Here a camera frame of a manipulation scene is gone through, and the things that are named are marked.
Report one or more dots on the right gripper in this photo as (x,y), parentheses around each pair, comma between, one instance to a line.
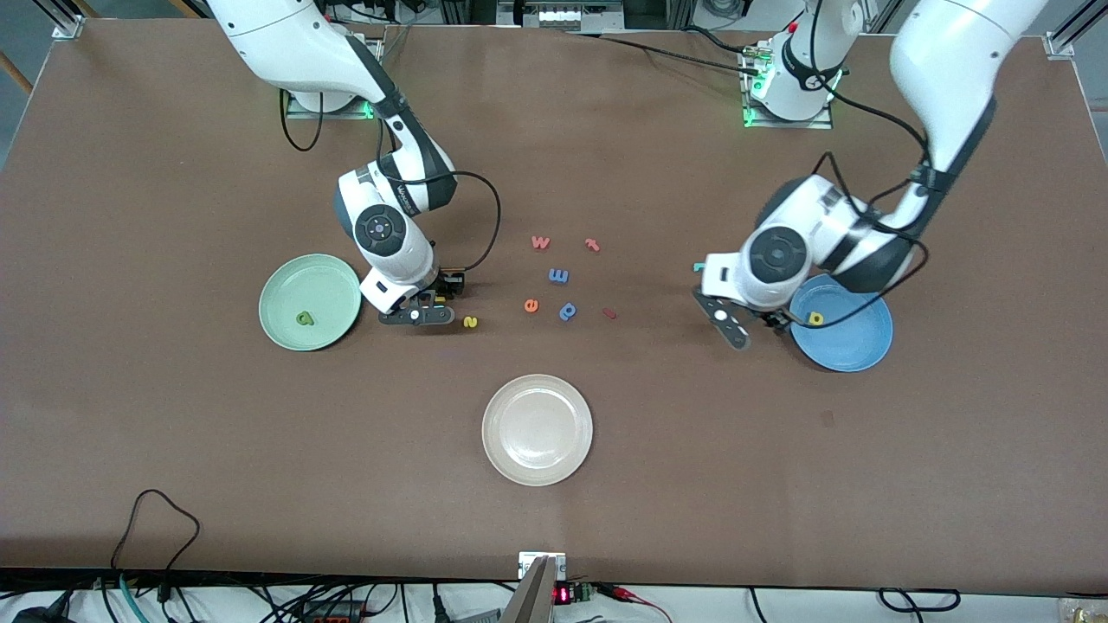
(447,283)

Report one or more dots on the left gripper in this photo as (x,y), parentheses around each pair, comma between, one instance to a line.
(780,319)

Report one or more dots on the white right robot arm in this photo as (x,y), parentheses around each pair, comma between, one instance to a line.
(294,43)

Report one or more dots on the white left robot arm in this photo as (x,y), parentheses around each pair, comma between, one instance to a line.
(952,61)

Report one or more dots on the blue plate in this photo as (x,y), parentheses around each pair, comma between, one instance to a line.
(853,342)

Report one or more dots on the red foam letter w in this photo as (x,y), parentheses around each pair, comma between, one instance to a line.
(540,244)

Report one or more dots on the blue foam letter p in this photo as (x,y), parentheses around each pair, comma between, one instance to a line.
(563,315)

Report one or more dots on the blue foam letter m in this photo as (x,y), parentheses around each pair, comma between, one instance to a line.
(558,276)

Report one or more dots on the green plate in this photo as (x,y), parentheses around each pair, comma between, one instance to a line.
(294,290)

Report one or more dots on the beige plate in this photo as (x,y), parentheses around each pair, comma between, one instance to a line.
(537,430)

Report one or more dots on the white labelled box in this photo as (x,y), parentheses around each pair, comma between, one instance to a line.
(528,562)

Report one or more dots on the green terminal block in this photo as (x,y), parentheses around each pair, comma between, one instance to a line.
(584,592)

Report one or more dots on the grey equipment box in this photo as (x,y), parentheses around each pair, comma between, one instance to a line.
(558,16)

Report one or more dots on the wooden stick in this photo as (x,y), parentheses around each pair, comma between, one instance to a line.
(16,73)

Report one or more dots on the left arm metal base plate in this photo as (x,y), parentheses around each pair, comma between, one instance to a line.
(779,124)

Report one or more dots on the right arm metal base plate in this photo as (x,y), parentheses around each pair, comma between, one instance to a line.
(342,113)

